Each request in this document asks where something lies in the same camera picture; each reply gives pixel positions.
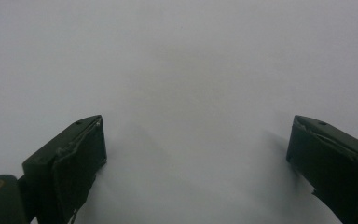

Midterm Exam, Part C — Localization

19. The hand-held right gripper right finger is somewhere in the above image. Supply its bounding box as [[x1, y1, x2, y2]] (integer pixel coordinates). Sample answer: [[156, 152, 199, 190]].
[[286, 115, 358, 224]]

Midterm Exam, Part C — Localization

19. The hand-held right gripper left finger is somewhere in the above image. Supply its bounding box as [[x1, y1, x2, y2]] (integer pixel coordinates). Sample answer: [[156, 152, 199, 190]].
[[22, 115, 108, 224]]

